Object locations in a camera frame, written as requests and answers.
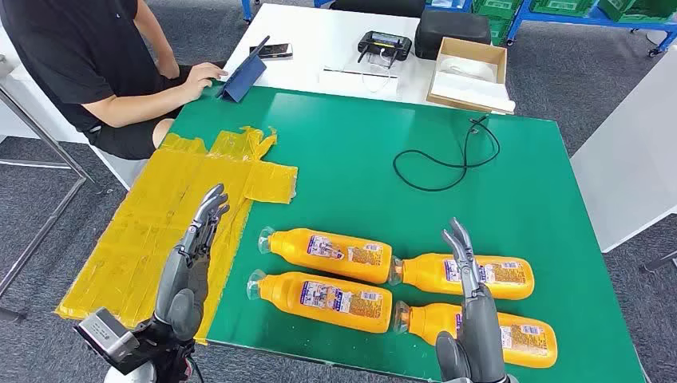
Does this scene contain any person's right hand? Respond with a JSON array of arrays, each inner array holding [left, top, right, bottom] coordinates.
[[181, 62, 229, 102]]

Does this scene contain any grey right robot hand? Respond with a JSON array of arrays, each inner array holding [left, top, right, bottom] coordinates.
[[435, 217, 513, 383]]

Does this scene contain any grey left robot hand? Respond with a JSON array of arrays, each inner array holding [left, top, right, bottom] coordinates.
[[153, 183, 231, 343]]

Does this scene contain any orange detergent bottle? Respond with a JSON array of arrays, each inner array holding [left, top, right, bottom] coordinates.
[[258, 226, 394, 286], [393, 300, 559, 370], [388, 253, 536, 302], [246, 269, 394, 334]]

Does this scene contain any tablet in blue case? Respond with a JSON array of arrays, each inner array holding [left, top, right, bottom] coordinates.
[[216, 35, 271, 104]]

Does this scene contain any black smartphone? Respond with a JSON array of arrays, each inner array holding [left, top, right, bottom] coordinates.
[[248, 42, 294, 60]]

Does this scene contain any yellow taped plastic sheet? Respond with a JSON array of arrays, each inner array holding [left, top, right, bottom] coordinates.
[[54, 125, 299, 345]]

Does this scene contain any white stool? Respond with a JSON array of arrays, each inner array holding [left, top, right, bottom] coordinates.
[[87, 142, 149, 192]]

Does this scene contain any white table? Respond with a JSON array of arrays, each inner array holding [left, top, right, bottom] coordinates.
[[0, 23, 91, 144], [216, 2, 512, 115], [569, 46, 677, 254]]

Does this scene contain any person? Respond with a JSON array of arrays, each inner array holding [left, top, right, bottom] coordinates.
[[0, 0, 229, 161]]

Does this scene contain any green table mat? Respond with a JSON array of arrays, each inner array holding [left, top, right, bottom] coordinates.
[[168, 84, 647, 383]]

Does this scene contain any black remote controller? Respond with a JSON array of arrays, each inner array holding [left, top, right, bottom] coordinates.
[[357, 30, 413, 65]]

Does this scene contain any grey table leg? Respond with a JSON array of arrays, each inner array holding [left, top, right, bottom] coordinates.
[[639, 250, 677, 274]]

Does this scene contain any white flat board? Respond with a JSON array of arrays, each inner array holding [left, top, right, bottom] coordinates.
[[429, 71, 517, 115]]

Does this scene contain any brown cardboard box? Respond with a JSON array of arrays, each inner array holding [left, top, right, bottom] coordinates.
[[426, 37, 510, 115]]

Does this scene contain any black carry case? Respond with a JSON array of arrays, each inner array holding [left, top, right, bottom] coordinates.
[[414, 9, 493, 61]]

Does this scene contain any white foam insert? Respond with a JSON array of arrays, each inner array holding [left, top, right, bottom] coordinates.
[[440, 55, 498, 84]]

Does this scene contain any green plastic crate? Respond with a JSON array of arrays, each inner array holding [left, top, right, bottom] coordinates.
[[472, 0, 522, 19], [530, 0, 596, 18], [597, 0, 677, 23], [486, 17, 513, 47]]

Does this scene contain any blue metal rack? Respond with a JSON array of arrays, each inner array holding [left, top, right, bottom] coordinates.
[[240, 0, 677, 58]]

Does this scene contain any black left camera bracket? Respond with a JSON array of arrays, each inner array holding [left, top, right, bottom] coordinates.
[[108, 327, 162, 377]]

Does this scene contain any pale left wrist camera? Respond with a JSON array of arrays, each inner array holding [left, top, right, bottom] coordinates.
[[73, 308, 136, 363]]

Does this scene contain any grey metal table frame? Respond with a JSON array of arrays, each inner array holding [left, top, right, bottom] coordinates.
[[0, 84, 107, 323]]

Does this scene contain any white cable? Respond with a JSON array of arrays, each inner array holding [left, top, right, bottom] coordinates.
[[361, 47, 397, 95]]

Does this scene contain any black cable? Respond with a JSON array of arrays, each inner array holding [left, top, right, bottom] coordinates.
[[392, 115, 501, 193]]

